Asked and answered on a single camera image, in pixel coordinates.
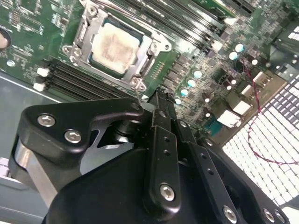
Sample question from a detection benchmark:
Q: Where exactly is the silver top CPU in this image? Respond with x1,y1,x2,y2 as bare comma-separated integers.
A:
88,21,152,74

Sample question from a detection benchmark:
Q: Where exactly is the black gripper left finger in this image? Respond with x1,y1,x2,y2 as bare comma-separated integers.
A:
9,88,183,217

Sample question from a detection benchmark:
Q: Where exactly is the metal socket cover frame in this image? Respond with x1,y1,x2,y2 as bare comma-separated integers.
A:
70,10,162,82

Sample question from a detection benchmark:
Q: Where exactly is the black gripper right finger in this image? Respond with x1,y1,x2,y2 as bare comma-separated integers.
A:
164,92,290,224

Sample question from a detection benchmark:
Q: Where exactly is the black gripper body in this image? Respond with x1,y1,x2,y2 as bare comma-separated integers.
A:
41,116,221,224

